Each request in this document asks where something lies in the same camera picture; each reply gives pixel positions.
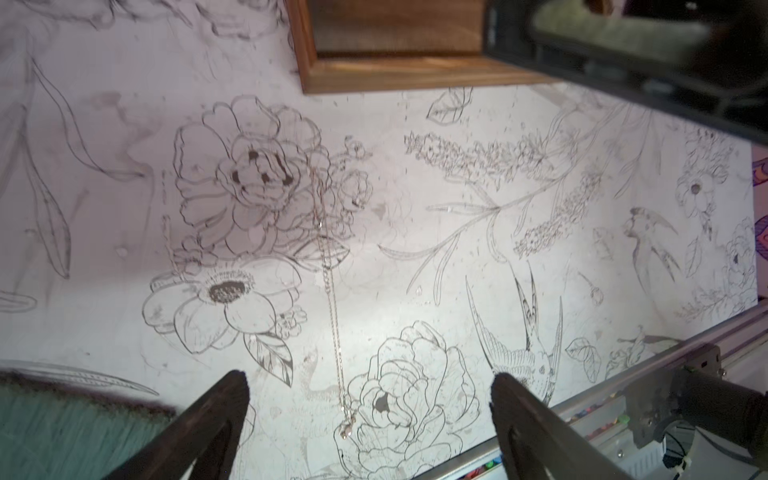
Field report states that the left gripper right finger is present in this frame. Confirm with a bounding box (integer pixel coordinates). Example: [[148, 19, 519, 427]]
[[490, 373, 629, 479]]

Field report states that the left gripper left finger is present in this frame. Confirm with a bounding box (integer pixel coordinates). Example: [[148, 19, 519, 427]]
[[107, 370, 250, 479]]

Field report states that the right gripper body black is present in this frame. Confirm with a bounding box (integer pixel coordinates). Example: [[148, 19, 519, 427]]
[[483, 1, 767, 144]]

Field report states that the thin gold pendant necklace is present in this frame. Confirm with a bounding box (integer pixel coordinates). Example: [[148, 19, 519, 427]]
[[308, 167, 358, 439]]

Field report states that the wooden jewelry display stand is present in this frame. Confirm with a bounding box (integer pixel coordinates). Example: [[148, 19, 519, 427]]
[[285, 0, 550, 95]]

